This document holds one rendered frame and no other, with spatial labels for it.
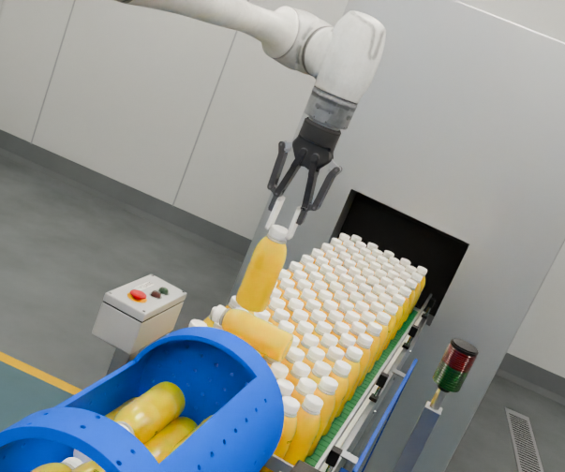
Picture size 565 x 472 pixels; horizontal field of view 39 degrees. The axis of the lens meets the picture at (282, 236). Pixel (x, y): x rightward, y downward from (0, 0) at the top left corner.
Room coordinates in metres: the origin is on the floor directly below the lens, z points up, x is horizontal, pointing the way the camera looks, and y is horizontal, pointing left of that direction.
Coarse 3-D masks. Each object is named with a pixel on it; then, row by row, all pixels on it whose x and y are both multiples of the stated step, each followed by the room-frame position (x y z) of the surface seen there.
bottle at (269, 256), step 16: (272, 240) 1.49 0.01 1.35; (256, 256) 1.49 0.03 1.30; (272, 256) 1.49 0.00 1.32; (256, 272) 1.49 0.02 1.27; (272, 272) 1.49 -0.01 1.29; (240, 288) 1.51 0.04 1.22; (256, 288) 1.49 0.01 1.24; (272, 288) 1.51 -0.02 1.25; (240, 304) 1.50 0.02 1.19; (256, 304) 1.49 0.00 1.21
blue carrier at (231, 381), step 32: (160, 352) 1.27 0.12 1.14; (192, 352) 1.26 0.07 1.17; (224, 352) 1.25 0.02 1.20; (256, 352) 1.24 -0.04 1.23; (96, 384) 1.11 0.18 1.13; (128, 384) 1.24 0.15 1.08; (192, 384) 1.26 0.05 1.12; (224, 384) 1.24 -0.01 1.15; (256, 384) 1.16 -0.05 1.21; (32, 416) 0.87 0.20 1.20; (64, 416) 0.85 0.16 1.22; (96, 416) 0.86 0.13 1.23; (192, 416) 1.25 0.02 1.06; (224, 416) 1.03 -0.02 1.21; (256, 416) 1.11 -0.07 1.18; (0, 448) 0.85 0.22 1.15; (32, 448) 0.97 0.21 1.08; (64, 448) 1.05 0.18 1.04; (96, 448) 0.80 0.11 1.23; (128, 448) 0.83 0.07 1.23; (192, 448) 0.92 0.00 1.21; (224, 448) 0.99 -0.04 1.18; (256, 448) 1.09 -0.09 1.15
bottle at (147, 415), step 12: (156, 384) 1.20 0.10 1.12; (168, 384) 1.19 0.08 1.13; (144, 396) 1.13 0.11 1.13; (156, 396) 1.14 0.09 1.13; (168, 396) 1.16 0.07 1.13; (180, 396) 1.19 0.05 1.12; (132, 408) 1.09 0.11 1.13; (144, 408) 1.09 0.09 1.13; (156, 408) 1.12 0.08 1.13; (168, 408) 1.14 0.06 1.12; (180, 408) 1.18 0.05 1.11; (120, 420) 1.06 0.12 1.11; (132, 420) 1.06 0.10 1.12; (144, 420) 1.08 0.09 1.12; (156, 420) 1.10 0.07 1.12; (168, 420) 1.14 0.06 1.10; (132, 432) 1.05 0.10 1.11; (144, 432) 1.07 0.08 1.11; (156, 432) 1.10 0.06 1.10
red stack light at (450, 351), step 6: (450, 342) 1.63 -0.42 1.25; (450, 348) 1.60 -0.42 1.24; (444, 354) 1.61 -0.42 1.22; (450, 354) 1.59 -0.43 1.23; (456, 354) 1.58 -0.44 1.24; (462, 354) 1.58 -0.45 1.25; (444, 360) 1.60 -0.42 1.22; (450, 360) 1.59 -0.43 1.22; (456, 360) 1.58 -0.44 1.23; (462, 360) 1.58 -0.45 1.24; (468, 360) 1.58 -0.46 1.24; (474, 360) 1.59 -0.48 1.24; (450, 366) 1.58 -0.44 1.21; (456, 366) 1.58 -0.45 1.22; (462, 366) 1.58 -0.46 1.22; (468, 366) 1.59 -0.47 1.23; (462, 372) 1.58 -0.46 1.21
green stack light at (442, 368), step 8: (440, 360) 1.62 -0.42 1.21; (440, 368) 1.60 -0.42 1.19; (448, 368) 1.58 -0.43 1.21; (440, 376) 1.59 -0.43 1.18; (448, 376) 1.58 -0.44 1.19; (456, 376) 1.58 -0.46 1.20; (464, 376) 1.59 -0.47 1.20; (440, 384) 1.58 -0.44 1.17; (448, 384) 1.58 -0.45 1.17; (456, 384) 1.58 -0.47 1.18
